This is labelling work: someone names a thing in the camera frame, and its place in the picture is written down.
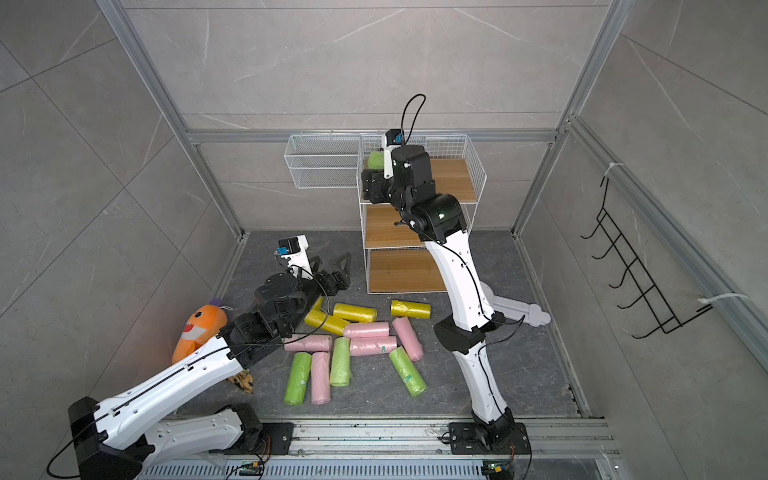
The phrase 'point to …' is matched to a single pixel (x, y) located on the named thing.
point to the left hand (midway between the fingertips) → (336, 253)
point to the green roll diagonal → (407, 371)
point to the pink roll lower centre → (360, 346)
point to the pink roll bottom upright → (320, 377)
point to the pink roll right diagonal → (409, 339)
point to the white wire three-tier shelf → (396, 260)
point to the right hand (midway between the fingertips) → (378, 173)
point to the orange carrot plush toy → (202, 326)
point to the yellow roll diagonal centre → (331, 324)
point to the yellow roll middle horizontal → (360, 314)
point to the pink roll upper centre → (366, 329)
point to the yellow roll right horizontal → (417, 310)
